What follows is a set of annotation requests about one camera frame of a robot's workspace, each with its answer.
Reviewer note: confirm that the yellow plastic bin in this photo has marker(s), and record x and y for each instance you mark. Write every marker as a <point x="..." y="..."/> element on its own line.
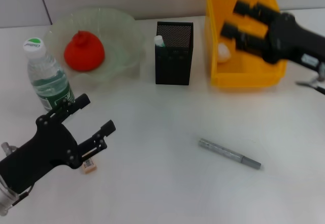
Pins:
<point x="241" y="79"/>

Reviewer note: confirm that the grey marker pen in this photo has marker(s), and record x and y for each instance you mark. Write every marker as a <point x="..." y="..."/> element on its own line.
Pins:
<point x="223" y="151"/>

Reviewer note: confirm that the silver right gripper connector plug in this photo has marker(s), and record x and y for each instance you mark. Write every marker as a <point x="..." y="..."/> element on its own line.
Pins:
<point x="322" y="72"/>

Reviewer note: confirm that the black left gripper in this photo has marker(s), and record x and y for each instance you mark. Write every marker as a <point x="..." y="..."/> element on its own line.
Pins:
<point x="45" y="147"/>

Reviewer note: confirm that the white paper ball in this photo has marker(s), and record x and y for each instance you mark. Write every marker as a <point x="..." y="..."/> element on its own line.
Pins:
<point x="224" y="53"/>

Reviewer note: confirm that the beige eraser with barcode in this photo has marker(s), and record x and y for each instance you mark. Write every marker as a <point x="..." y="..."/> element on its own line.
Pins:
<point x="90" y="167"/>

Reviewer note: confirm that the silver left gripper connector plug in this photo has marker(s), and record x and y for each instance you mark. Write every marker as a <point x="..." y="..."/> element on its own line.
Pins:
<point x="6" y="147"/>

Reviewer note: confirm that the clear green-label water bottle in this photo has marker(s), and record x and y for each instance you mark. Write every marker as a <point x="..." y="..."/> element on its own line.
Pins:
<point x="48" y="76"/>

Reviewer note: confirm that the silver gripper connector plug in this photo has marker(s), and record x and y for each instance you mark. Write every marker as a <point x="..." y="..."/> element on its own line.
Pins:
<point x="322" y="72"/>
<point x="6" y="147"/>

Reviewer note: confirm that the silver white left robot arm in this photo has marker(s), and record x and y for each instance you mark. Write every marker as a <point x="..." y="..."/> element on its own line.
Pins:
<point x="5" y="196"/>

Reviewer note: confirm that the red-orange fruit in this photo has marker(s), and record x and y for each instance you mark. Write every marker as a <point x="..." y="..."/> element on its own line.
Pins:
<point x="83" y="53"/>

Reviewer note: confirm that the green utility knife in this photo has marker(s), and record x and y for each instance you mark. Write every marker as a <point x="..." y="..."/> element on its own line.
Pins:
<point x="159" y="41"/>

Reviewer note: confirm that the pale green glass fruit plate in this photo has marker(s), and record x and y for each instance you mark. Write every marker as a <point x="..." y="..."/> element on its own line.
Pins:
<point x="122" y="43"/>

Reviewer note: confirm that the black mesh pen holder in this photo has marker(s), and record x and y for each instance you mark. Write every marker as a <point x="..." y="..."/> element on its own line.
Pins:
<point x="174" y="64"/>

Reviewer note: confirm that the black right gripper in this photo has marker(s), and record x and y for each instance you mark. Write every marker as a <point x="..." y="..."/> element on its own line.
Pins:
<point x="292" y="41"/>

